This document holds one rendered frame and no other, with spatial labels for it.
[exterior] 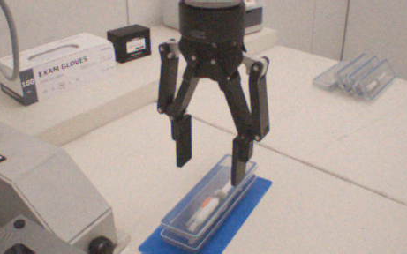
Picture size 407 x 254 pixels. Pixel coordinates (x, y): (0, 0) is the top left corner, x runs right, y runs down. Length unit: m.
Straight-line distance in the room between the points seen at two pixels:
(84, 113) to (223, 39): 0.42
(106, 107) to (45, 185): 0.56
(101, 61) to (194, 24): 0.51
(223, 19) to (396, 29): 2.17
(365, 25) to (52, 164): 2.43
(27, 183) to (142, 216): 0.35
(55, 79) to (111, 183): 0.29
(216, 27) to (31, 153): 0.24
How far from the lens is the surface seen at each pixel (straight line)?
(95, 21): 1.20
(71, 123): 0.82
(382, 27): 2.61
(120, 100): 0.87
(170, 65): 0.54
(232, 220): 0.62
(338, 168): 0.76
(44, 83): 0.89
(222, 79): 0.50
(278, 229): 0.61
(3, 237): 0.27
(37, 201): 0.30
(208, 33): 0.46
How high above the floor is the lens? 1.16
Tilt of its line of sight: 30 degrees down
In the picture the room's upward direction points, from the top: straight up
